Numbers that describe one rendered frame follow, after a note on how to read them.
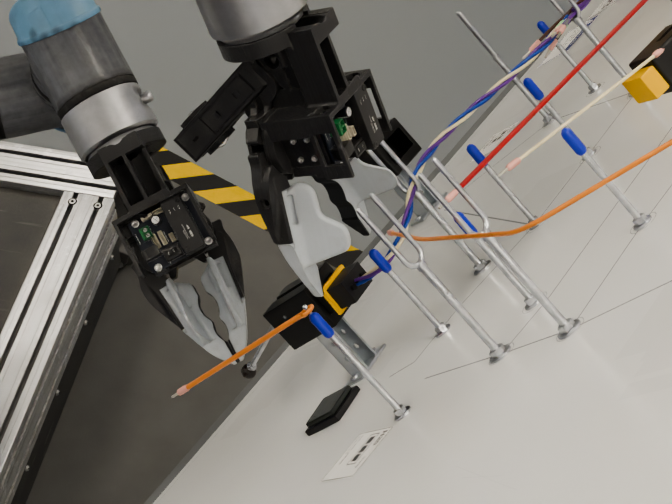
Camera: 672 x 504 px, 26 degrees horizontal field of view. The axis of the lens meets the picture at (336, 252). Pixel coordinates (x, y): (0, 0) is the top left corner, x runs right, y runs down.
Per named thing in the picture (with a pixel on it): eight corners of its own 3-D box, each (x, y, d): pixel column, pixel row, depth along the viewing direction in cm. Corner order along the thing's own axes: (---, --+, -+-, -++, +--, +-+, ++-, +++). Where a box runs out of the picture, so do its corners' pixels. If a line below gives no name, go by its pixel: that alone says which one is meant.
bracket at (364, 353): (368, 355, 123) (329, 312, 122) (386, 345, 122) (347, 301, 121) (345, 389, 120) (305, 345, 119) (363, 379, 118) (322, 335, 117)
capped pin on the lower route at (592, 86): (600, 82, 141) (544, 15, 140) (601, 86, 140) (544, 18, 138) (588, 92, 142) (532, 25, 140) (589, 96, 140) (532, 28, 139)
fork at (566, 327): (570, 338, 92) (424, 171, 89) (553, 343, 93) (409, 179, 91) (586, 317, 93) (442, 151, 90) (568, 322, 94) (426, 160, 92)
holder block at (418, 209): (394, 219, 160) (335, 152, 158) (457, 187, 150) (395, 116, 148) (371, 246, 158) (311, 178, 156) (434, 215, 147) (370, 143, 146)
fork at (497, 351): (501, 362, 98) (362, 206, 95) (485, 367, 99) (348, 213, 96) (515, 342, 99) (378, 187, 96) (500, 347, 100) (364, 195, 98)
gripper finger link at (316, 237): (352, 304, 107) (330, 182, 105) (286, 306, 110) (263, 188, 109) (373, 293, 110) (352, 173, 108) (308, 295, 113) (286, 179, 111)
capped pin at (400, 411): (396, 414, 105) (297, 306, 103) (412, 403, 104) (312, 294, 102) (394, 424, 103) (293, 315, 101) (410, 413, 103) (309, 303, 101)
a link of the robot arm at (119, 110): (70, 131, 131) (150, 88, 131) (93, 175, 130) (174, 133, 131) (53, 116, 123) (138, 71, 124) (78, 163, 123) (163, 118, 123)
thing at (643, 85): (671, 86, 103) (652, 64, 103) (657, 99, 103) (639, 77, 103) (650, 91, 106) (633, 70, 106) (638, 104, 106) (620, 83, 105)
